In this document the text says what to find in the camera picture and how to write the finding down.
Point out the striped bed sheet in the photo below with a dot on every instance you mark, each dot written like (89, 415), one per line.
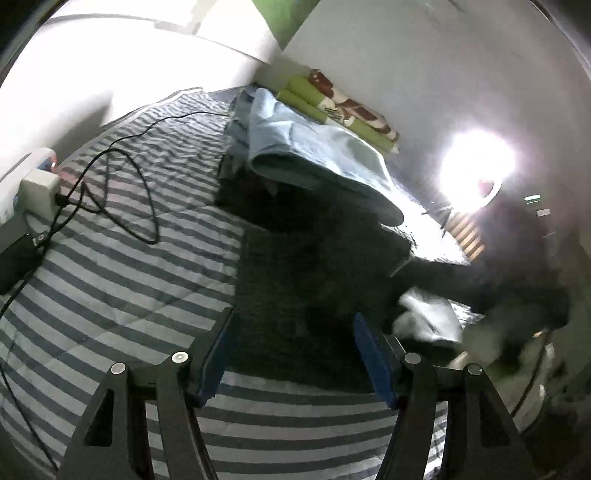
(115, 300)

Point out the dark grey knit garment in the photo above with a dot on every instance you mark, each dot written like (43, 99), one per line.
(295, 314)

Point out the folded light blue blanket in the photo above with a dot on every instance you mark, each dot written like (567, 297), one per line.
(314, 152)

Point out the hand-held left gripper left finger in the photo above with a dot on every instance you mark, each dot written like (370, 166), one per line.
(214, 364)

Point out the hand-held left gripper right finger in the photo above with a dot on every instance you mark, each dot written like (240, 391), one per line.
(376, 364)

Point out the black power adapter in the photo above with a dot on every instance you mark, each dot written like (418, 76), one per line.
(18, 263)

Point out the wooden slat bed rail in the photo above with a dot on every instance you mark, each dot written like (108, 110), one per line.
(468, 240)

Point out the green landscape wall poster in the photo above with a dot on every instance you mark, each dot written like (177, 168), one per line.
(281, 18)

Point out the white power strip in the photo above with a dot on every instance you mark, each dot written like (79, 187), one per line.
(39, 187)

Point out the white fuzzy clothing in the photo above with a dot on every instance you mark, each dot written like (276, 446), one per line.
(429, 318)

